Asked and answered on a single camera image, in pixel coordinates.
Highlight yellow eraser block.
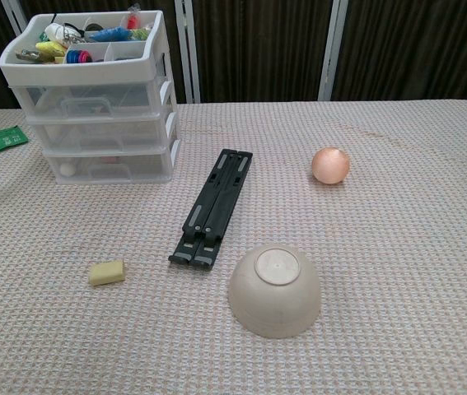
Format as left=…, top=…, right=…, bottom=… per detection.
left=88, top=258, right=127, bottom=287

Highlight black folding laptop stand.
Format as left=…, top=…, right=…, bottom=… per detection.
left=167, top=148, right=254, bottom=271

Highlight orange pink ball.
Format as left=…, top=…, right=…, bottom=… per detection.
left=311, top=146, right=352, bottom=184

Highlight beige upturned bowl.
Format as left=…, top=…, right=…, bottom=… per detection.
left=227, top=242, right=323, bottom=340

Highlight pink labelled clear case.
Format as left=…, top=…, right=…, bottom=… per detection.
left=100, top=155, right=132, bottom=170

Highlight beige woven tablecloth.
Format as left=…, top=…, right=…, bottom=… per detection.
left=0, top=98, right=467, bottom=395

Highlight blue toy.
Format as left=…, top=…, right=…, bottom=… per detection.
left=88, top=26, right=139, bottom=42

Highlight yellow packet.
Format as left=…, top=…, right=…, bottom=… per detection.
left=35, top=39, right=68, bottom=55

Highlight white round trinket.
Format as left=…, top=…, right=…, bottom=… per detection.
left=45, top=23, right=68, bottom=42

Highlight colourful printed packets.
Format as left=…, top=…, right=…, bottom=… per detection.
left=15, top=49, right=53, bottom=65

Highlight white partition frame post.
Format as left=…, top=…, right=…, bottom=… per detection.
left=317, top=0, right=348, bottom=101
left=1, top=0, right=29, bottom=26
left=174, top=0, right=202, bottom=104

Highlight white plastic drawer unit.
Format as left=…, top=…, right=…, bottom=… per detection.
left=0, top=10, right=183, bottom=186

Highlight clear drawer with handle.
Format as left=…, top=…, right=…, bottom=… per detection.
left=8, top=76, right=172, bottom=120

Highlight coloured ring stack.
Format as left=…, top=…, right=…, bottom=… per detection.
left=66, top=49, right=93, bottom=65

